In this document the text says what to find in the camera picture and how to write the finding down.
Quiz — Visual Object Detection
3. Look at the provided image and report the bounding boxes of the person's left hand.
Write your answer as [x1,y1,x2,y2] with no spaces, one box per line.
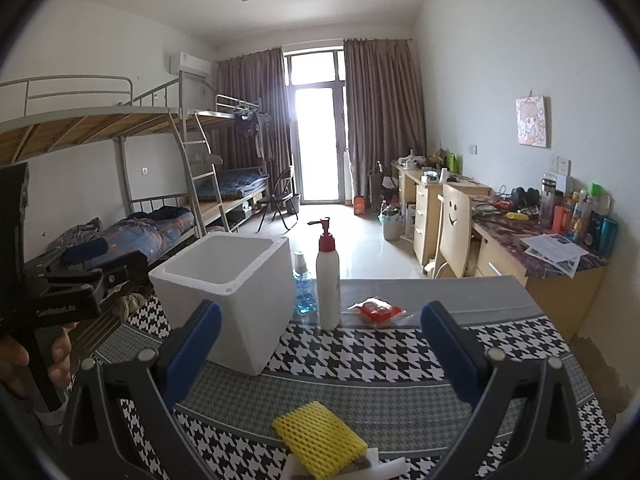
[1,323,77,398]

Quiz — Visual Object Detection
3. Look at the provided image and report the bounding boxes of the blue patterned quilt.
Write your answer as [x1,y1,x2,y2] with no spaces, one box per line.
[47,206,194,269]

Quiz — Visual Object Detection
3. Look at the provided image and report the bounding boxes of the near wooden desk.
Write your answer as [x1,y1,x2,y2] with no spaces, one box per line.
[472,196,606,342]

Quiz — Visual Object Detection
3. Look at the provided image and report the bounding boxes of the wooden desk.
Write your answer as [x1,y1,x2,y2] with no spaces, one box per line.
[472,196,606,342]
[390,161,494,269]

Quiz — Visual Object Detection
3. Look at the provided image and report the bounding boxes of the white paper sheets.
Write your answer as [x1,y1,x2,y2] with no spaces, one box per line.
[521,234,588,278]

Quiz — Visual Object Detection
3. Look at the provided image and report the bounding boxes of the houndstooth table mat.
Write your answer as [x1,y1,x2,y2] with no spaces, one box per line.
[96,298,610,479]

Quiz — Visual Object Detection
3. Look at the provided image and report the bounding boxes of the near metal bunk bed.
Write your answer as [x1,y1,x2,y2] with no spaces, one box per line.
[1,73,218,259]

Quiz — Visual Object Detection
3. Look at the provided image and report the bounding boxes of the metal bunk bed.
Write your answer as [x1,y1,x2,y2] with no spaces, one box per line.
[174,70,269,237]
[1,73,218,259]

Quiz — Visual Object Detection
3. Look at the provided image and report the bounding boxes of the red snack packet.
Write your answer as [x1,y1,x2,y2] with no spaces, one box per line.
[348,297,406,325]

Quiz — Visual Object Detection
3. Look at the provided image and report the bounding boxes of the teal bottle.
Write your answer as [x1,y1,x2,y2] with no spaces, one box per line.
[598,217,618,258]

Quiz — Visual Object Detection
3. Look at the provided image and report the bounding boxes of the wooden smiley face chair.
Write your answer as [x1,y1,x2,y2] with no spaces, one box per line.
[434,184,472,278]

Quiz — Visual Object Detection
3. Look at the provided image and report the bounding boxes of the white foam box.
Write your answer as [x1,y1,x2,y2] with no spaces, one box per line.
[149,232,295,376]

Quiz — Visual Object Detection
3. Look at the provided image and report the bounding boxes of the grey bucket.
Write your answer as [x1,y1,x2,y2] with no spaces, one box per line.
[381,212,405,242]

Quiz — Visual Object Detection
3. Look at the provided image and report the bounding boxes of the white pump bottle red cap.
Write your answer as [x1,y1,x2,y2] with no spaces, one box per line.
[309,217,342,330]

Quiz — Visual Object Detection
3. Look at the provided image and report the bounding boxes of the far wooden desk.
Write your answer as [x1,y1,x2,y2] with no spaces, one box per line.
[390,161,494,269]

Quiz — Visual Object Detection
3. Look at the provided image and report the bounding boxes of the far metal bunk bed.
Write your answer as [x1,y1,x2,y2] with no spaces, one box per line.
[174,70,269,237]

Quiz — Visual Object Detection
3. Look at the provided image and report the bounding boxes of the blue liquid spray bottle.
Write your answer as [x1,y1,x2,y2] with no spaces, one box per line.
[293,252,318,316]

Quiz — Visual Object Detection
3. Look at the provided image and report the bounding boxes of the orange floor bag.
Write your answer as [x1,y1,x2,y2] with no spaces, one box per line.
[352,196,367,216]

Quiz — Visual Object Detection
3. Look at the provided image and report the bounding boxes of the black folding chair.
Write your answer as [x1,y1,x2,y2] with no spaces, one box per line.
[257,165,295,233]

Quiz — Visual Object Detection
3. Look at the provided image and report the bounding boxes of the white air conditioner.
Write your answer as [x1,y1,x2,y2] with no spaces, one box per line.
[169,52,212,78]

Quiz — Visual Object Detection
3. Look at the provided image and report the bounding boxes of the left brown curtain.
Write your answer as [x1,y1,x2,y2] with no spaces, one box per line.
[217,48,292,184]

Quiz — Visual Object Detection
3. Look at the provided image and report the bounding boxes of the brown curtain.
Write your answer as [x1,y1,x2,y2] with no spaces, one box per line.
[217,48,292,184]
[344,39,426,198]

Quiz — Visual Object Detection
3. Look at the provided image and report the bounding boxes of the right brown curtain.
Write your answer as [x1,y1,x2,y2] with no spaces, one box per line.
[344,39,426,198]

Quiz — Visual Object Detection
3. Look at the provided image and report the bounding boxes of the balcony glass door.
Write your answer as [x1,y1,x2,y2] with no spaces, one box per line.
[284,47,346,204]

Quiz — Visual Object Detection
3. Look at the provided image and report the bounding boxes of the cartoon wall picture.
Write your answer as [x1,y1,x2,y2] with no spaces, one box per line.
[515,96,547,148]

